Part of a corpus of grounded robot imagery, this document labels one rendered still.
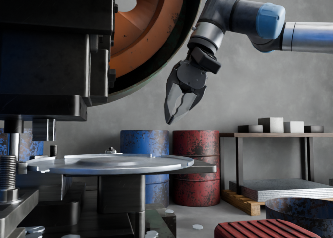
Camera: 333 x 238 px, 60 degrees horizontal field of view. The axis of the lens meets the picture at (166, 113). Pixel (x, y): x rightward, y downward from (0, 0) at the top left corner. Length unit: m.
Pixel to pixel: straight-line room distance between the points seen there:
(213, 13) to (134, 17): 0.33
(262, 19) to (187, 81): 0.21
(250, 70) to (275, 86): 0.46
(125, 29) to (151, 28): 0.09
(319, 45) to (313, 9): 4.58
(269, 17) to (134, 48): 0.41
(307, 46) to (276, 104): 3.81
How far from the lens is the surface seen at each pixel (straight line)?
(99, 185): 0.49
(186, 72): 0.67
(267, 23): 0.70
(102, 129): 3.83
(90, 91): 0.49
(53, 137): 0.53
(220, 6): 0.74
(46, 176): 0.47
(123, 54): 0.90
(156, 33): 0.93
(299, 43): 0.82
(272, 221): 0.27
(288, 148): 4.70
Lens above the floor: 0.83
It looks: 4 degrees up
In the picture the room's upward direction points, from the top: straight up
